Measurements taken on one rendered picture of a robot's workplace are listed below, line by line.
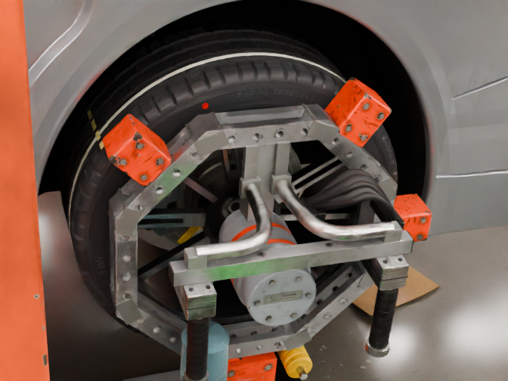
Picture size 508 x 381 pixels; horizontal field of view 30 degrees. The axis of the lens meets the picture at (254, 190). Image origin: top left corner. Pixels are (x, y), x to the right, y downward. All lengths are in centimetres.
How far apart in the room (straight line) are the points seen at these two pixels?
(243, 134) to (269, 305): 30
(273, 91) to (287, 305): 38
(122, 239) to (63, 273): 141
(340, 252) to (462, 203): 52
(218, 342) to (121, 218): 29
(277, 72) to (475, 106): 44
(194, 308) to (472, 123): 73
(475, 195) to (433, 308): 107
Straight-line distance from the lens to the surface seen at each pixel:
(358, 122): 170
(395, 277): 164
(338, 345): 288
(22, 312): 120
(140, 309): 180
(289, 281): 166
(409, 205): 191
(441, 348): 294
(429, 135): 192
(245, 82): 168
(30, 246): 114
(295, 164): 195
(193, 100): 167
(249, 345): 194
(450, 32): 182
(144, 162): 161
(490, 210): 211
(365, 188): 164
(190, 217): 183
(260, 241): 154
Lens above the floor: 192
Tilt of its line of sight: 33 degrees down
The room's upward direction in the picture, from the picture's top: 5 degrees clockwise
